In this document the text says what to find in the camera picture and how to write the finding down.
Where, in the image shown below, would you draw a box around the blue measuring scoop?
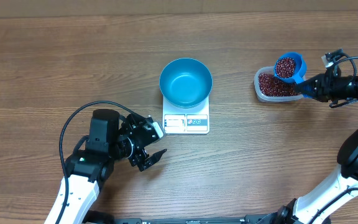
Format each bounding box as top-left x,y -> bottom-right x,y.
273,52 -> 307,95

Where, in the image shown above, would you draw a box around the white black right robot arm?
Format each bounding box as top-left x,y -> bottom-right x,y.
259,49 -> 358,223

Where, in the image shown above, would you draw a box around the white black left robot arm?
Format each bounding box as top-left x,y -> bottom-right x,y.
46,109 -> 165,223

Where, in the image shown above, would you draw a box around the white digital kitchen scale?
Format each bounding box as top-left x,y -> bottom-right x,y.
162,97 -> 210,134

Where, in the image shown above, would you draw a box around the teal plastic bowl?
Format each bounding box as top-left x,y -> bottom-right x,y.
159,58 -> 213,108

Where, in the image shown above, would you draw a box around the red adzuki beans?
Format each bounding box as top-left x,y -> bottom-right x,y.
258,73 -> 299,96

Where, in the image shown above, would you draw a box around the clear plastic container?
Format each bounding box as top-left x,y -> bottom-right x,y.
254,66 -> 304,103

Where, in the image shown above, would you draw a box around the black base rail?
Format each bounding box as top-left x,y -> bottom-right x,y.
82,210 -> 277,224

